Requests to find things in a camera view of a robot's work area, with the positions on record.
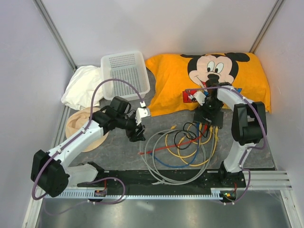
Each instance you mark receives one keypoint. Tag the white cloth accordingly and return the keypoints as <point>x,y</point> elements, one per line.
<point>80,89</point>

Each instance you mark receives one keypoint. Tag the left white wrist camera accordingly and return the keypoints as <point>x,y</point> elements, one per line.
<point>141,112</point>

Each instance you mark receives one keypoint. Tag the aluminium rail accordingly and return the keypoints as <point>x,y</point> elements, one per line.
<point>269,180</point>

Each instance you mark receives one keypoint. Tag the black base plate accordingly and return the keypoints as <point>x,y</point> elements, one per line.
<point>142,182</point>

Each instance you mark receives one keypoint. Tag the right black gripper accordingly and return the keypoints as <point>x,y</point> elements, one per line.
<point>203,108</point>

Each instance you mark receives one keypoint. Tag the aluminium frame post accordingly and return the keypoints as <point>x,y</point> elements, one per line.
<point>266,25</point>
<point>55,33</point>

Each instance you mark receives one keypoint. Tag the beige hat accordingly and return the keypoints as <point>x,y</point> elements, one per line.
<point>76,121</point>

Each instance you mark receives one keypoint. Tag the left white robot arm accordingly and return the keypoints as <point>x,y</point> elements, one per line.
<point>51,170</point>

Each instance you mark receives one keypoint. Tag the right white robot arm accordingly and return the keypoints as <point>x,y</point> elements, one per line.
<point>248,122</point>

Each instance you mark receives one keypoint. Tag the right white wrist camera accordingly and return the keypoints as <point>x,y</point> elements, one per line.
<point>198,97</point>

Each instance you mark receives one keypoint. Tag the black network switch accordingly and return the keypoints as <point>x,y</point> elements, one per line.
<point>203,117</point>

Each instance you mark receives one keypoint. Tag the left aluminium frame post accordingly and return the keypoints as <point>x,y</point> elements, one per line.
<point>55,33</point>

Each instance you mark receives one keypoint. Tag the orange Mickey pillow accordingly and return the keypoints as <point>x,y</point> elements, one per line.
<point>178,76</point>

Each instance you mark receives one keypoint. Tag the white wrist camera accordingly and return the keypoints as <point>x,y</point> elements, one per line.
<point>141,112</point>
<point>198,97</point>

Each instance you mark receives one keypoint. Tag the slotted cable duct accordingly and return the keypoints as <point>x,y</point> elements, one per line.
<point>93,194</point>

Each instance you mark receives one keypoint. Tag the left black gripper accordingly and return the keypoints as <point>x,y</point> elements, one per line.
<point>134,136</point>

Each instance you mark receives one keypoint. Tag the right aluminium frame post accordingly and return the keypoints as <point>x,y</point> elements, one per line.
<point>266,25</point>

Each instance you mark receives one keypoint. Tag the white plastic basket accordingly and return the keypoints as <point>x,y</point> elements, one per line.
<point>129,73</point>

